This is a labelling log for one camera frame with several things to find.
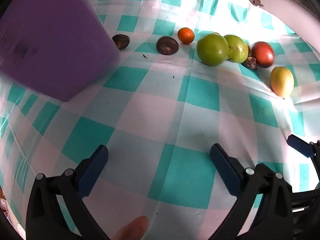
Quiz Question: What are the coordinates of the small shrivelled dark fruit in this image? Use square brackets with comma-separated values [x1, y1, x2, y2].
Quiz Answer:
[241, 57, 258, 71]

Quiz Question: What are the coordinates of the dark brown round fruit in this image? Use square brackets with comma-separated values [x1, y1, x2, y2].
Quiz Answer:
[112, 34, 130, 50]
[156, 36, 179, 55]

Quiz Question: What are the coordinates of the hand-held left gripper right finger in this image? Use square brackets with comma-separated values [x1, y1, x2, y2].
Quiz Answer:
[210, 143, 293, 240]

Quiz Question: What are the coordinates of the yellow-green apple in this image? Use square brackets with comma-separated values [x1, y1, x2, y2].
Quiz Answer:
[270, 66, 295, 99]

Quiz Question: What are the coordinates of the purple plastic box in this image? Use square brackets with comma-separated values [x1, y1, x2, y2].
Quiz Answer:
[0, 0, 120, 102]

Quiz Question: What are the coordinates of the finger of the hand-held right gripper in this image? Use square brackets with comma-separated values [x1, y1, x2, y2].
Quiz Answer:
[287, 134, 320, 159]
[291, 189, 320, 214]

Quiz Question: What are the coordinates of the red apple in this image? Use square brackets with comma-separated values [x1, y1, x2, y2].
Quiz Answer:
[251, 41, 275, 68]

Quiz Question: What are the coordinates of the person's left hand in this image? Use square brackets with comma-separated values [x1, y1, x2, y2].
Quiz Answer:
[112, 216, 150, 240]

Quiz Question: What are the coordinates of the teal checkered plastic tablecloth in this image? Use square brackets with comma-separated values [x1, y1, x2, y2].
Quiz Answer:
[0, 0, 320, 240]

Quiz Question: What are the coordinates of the green apple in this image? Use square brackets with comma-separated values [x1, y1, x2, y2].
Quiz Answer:
[223, 34, 249, 63]
[197, 34, 230, 67]

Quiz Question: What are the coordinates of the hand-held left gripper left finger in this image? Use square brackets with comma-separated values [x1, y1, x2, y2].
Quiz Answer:
[26, 144, 110, 240]

